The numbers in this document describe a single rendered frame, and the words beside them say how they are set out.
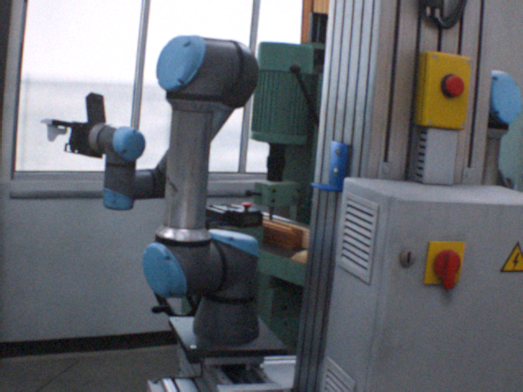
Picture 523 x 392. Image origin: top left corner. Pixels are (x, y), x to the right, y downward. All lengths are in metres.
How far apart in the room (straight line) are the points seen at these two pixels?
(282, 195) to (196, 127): 0.91
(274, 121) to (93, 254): 1.59
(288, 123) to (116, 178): 0.72
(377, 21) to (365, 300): 0.48
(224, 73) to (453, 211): 0.58
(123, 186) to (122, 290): 2.02
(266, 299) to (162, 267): 0.72
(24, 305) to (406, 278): 2.64
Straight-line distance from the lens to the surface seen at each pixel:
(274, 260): 2.17
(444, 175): 1.37
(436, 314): 1.23
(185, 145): 1.52
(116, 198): 1.76
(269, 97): 2.31
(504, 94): 1.70
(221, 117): 1.68
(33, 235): 3.53
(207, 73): 1.51
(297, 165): 2.45
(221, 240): 1.63
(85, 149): 1.89
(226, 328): 1.66
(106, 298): 3.73
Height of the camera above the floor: 1.38
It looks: 9 degrees down
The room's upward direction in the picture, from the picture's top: 5 degrees clockwise
